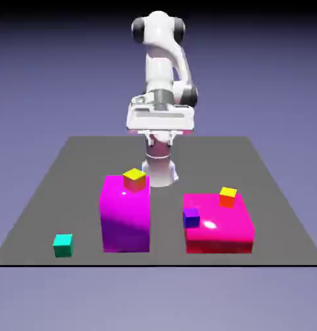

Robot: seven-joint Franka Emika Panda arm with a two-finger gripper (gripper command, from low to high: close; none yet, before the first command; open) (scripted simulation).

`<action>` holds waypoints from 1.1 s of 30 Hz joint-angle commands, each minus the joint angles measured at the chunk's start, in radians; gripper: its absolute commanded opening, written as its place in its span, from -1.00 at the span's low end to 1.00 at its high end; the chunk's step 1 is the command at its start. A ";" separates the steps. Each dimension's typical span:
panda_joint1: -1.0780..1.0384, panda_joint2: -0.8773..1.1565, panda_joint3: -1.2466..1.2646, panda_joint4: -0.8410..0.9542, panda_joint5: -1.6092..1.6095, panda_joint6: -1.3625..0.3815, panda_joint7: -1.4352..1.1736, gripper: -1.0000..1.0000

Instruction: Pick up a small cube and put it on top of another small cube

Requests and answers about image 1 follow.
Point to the large pink box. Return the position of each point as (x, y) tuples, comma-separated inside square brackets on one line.
[(225, 227)]

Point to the large magenta box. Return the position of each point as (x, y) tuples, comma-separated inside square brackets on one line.
[(124, 219)]

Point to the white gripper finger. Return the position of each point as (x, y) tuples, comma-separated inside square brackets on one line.
[(149, 138), (172, 138)]

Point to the small yellow cube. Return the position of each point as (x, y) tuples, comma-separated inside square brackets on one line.
[(134, 179)]

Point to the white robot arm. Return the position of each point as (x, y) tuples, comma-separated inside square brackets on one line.
[(158, 46)]

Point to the small orange cube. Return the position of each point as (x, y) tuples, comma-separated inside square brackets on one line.
[(227, 198)]

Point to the small teal cube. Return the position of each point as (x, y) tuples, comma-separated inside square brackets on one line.
[(63, 245)]

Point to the small blue cube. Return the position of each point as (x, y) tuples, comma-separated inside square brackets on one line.
[(191, 218)]

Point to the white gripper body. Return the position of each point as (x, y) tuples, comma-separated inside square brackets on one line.
[(160, 121)]

